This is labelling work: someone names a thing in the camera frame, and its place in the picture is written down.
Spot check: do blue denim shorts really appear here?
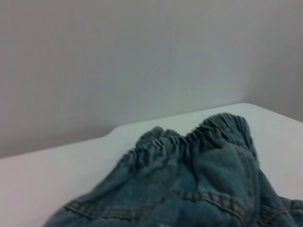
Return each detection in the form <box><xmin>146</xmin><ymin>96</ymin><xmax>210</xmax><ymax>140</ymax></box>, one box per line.
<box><xmin>44</xmin><ymin>113</ymin><xmax>303</xmax><ymax>227</ymax></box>

